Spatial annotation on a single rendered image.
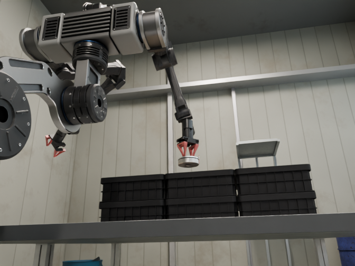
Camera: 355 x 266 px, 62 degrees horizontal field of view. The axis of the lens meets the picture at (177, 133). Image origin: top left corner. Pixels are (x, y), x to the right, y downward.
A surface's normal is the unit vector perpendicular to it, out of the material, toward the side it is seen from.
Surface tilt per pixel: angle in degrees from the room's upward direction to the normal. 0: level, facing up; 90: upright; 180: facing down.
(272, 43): 90
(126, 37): 180
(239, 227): 90
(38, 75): 90
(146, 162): 90
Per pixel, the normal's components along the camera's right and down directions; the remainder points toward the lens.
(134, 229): -0.17, -0.35
